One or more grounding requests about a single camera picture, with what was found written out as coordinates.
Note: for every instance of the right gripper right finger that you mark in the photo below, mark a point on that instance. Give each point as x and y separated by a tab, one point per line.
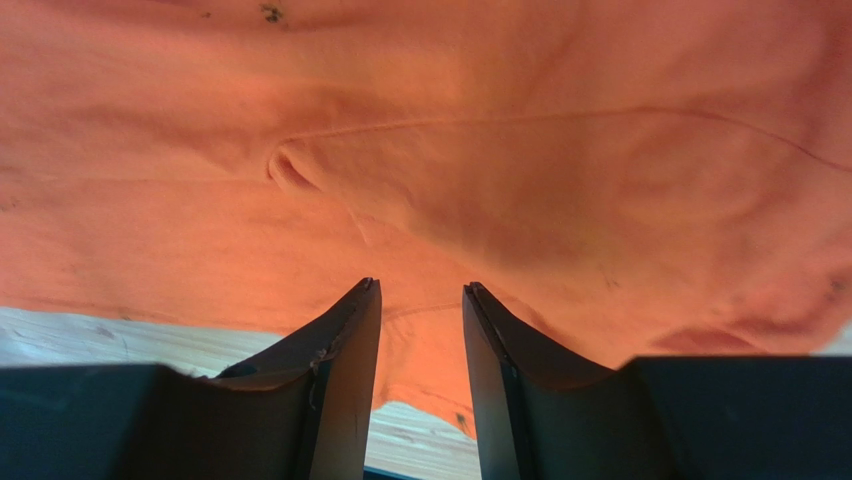
542	411

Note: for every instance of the orange t shirt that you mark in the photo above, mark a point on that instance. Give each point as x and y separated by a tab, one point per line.
631	177

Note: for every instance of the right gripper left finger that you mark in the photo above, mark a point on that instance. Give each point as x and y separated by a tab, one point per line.
299	409

